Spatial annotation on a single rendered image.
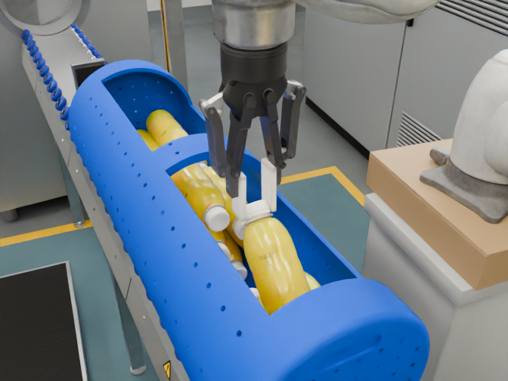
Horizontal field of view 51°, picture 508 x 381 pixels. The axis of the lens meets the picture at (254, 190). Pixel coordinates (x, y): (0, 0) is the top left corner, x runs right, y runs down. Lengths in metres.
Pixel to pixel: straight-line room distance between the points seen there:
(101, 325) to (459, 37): 1.91
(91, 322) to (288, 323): 1.78
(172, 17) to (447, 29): 1.23
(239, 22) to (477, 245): 0.59
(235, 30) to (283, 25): 0.05
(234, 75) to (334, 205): 2.31
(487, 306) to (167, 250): 0.64
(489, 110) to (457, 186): 0.16
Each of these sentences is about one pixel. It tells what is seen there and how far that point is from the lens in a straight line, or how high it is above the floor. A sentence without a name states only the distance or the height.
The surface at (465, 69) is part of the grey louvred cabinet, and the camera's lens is 2.47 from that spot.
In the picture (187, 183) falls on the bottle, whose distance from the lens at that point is 0.91.
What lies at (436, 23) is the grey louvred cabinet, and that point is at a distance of 2.59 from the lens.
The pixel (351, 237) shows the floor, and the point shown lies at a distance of 2.66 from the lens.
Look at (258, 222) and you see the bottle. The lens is 0.69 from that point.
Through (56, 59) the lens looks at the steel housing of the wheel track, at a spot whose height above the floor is 0.93.
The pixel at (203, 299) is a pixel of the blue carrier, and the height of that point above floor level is 1.19.
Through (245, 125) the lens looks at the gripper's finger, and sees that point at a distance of 0.62.
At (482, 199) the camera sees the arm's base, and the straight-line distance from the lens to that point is 1.06.
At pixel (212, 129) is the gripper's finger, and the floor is 1.38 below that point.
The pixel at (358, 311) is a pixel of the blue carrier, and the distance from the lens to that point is 0.60.
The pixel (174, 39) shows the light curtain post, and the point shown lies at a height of 1.06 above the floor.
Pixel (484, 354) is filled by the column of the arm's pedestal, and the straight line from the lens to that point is 1.26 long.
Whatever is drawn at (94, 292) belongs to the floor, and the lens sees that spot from 2.44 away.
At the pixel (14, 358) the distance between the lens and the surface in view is 2.09.
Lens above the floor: 1.66
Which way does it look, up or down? 34 degrees down
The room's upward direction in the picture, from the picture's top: straight up
